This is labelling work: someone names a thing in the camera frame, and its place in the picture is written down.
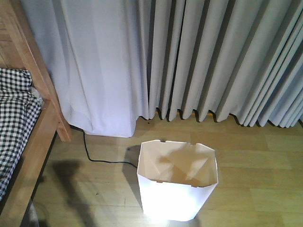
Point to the black white checkered bedding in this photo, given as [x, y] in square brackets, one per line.
[19, 111]

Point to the grey round rug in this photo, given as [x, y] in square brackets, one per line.
[30, 218]

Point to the wooden bed frame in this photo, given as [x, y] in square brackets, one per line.
[18, 50]

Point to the white pleated curtain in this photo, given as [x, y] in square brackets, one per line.
[113, 61]

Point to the white plastic trash bin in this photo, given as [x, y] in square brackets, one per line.
[175, 178]

